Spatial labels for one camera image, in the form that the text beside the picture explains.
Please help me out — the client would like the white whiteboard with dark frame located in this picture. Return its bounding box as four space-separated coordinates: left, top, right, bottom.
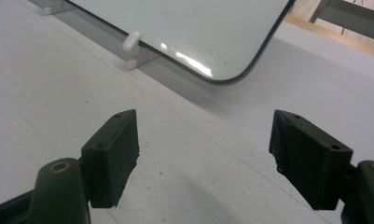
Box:
64 0 297 86

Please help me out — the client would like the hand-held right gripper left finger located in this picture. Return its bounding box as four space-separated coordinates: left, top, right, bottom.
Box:
80 109 141 209

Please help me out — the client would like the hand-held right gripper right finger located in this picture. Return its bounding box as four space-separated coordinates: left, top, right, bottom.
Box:
269 109 353 211

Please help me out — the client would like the white plastic whiteboard stand foot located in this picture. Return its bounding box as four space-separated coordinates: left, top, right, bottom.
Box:
122 31 159 71

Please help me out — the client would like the grey metal frame beam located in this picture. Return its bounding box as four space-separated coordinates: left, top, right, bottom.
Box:
309 0 374 44

